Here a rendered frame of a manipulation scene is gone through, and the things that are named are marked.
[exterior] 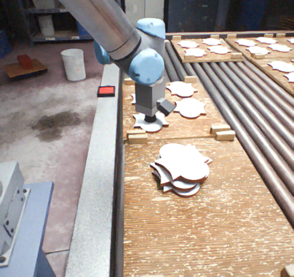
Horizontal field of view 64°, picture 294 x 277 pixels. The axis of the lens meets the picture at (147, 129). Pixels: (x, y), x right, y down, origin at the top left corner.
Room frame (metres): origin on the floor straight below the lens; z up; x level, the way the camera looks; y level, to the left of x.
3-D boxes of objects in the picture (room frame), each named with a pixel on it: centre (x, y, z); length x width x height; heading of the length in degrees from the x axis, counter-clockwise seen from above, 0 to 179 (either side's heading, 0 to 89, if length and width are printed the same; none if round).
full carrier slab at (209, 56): (1.49, -0.35, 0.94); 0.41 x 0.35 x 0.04; 5
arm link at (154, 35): (0.66, -0.01, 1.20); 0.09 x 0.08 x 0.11; 118
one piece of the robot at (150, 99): (0.65, -0.03, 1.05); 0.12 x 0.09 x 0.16; 58
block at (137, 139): (0.55, 0.03, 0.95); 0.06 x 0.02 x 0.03; 94
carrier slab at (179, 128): (0.78, -0.08, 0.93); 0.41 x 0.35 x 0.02; 5
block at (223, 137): (0.57, -0.24, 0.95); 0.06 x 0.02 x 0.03; 94
